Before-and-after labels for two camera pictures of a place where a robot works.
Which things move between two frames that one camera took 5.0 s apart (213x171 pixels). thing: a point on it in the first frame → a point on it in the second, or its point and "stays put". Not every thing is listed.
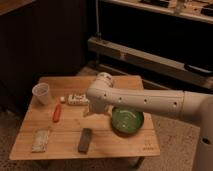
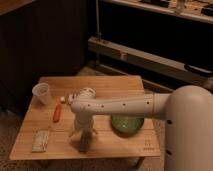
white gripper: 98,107 → 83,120
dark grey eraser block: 85,140 stays put
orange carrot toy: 56,114 stays put
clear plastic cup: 41,92 stays put
